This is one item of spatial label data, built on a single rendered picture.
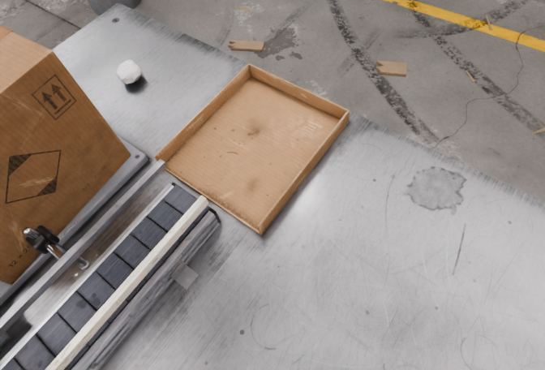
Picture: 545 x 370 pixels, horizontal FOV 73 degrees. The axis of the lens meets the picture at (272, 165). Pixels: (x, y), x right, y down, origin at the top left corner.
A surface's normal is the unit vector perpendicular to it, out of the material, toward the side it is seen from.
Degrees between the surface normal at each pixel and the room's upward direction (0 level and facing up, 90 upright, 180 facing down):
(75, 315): 0
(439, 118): 0
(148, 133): 0
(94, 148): 90
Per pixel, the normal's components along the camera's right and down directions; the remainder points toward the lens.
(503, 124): -0.09, -0.52
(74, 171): 0.85, 0.40
